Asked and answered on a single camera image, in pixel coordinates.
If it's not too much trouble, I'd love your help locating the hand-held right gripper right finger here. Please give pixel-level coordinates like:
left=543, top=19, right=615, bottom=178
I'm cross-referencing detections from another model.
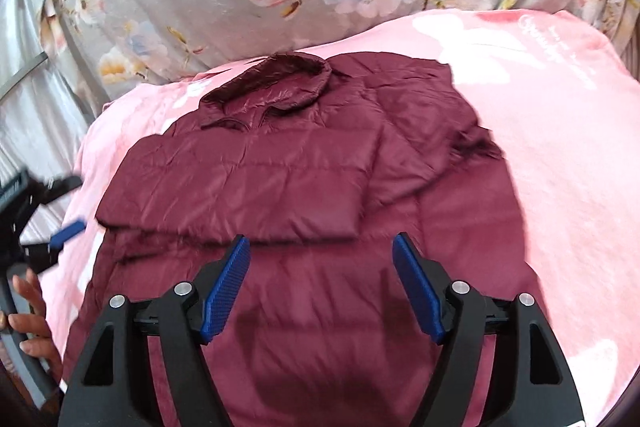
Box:
left=391, top=232, right=587, bottom=427

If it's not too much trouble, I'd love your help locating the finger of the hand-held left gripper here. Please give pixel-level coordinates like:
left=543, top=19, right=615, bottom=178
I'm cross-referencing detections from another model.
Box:
left=22, top=219, right=87, bottom=274
left=29, top=176, right=84, bottom=209

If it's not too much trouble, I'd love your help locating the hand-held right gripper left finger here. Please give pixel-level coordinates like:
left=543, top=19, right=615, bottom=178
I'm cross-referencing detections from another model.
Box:
left=57, top=234, right=252, bottom=427

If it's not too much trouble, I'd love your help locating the maroon puffer jacket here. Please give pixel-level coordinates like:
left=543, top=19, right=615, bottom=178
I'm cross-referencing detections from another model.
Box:
left=75, top=51, right=551, bottom=427

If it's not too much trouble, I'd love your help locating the person's left hand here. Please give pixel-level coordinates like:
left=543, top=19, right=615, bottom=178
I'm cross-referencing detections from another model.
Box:
left=0, top=269, right=64, bottom=381

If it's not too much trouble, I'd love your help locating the silver grey satin cloth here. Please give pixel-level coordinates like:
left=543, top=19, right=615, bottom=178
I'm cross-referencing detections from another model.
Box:
left=0, top=0, right=106, bottom=268

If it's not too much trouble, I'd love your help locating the pink fleece blanket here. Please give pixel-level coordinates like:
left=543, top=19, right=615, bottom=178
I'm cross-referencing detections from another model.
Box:
left=37, top=7, right=640, bottom=427

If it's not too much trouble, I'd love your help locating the grey floral quilt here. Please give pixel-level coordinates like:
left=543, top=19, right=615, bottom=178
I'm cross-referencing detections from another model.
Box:
left=30, top=0, right=640, bottom=118

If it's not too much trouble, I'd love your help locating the grey strap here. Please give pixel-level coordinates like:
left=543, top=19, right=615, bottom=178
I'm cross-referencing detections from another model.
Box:
left=0, top=51, right=49, bottom=100

